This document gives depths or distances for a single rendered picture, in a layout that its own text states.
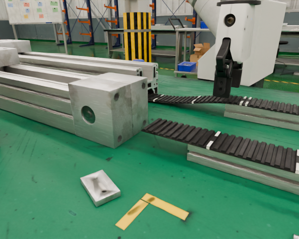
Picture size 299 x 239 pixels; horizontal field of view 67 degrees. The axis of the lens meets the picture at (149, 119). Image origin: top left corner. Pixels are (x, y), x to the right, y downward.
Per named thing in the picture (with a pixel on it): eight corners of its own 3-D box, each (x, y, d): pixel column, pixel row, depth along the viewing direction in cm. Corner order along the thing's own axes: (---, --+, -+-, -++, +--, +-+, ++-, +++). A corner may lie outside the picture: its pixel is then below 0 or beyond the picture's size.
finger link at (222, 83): (229, 65, 38) (225, 102, 41) (234, 62, 41) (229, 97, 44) (211, 63, 40) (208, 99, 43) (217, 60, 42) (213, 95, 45)
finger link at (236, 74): (243, 57, 47) (238, 88, 49) (247, 55, 49) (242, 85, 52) (228, 55, 48) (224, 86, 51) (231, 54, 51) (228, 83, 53)
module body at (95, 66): (158, 94, 63) (158, 62, 59) (137, 104, 55) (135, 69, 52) (4, 68, 102) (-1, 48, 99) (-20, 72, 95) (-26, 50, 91)
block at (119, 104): (154, 121, 45) (154, 74, 42) (114, 149, 36) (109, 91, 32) (119, 113, 50) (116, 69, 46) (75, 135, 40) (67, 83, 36)
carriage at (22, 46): (33, 58, 89) (29, 40, 86) (4, 62, 80) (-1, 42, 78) (11, 56, 97) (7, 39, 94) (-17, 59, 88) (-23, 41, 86)
